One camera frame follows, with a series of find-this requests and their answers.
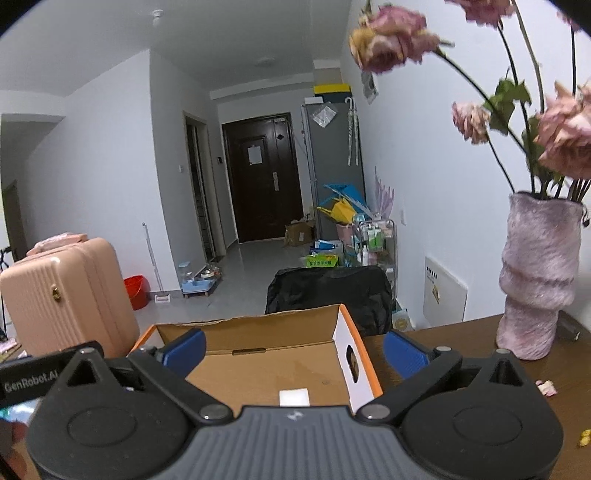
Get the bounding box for dark wooden entrance door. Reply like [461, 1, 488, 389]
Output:
[222, 112, 303, 244]

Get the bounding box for white mop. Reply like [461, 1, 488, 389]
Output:
[142, 222, 172, 304]

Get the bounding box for yellow bag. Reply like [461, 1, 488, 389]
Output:
[316, 198, 358, 225]

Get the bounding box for purple feather decoration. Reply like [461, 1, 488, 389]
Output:
[372, 166, 395, 220]

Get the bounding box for orange cardboard box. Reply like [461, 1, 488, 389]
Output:
[130, 304, 384, 416]

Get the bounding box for dark side door frame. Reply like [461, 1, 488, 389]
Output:
[185, 111, 218, 264]

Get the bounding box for white folded umbrella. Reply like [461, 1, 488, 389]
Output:
[345, 97, 361, 166]

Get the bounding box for dried pink rose bouquet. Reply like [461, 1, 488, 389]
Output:
[348, 0, 591, 201]

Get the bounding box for brown cardboard box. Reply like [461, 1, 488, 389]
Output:
[283, 220, 317, 249]

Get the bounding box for grey refrigerator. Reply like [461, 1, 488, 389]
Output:
[301, 99, 365, 241]

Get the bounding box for metal cart with bottles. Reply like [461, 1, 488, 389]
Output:
[353, 219, 398, 278]

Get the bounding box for pink ribbed suitcase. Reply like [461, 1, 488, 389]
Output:
[0, 237, 140, 358]

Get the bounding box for pink ceramic vase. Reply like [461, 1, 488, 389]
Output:
[496, 191, 585, 361]

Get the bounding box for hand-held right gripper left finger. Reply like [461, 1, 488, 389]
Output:
[51, 329, 230, 424]

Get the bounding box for white wall breaker box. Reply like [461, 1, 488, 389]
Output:
[360, 69, 380, 104]

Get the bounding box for red bucket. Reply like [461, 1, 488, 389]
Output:
[124, 275, 149, 311]

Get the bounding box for yellow and black box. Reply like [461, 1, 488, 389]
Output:
[314, 83, 352, 103]

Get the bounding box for clear plastic pouch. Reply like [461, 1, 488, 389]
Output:
[312, 104, 339, 127]

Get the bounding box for blue pet feeder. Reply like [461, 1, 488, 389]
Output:
[178, 261, 222, 296]

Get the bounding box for black chair back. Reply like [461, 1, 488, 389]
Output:
[264, 265, 393, 337]

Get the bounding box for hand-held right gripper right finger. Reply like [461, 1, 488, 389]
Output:
[356, 330, 541, 425]

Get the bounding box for pink flat bag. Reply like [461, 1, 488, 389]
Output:
[27, 233, 88, 257]

